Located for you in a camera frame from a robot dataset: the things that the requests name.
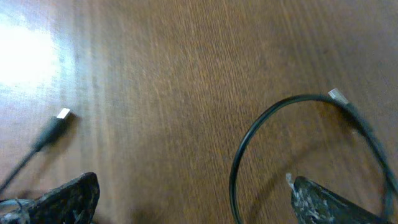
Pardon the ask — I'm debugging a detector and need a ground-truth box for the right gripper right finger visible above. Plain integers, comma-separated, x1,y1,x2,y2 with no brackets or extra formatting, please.
285,173,389,224

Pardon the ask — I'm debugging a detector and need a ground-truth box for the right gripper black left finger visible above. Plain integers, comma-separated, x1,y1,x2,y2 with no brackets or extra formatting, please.
1,172,100,223

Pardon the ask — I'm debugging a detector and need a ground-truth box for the black USB cable bundle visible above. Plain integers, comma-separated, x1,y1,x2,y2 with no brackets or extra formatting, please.
0,108,72,194

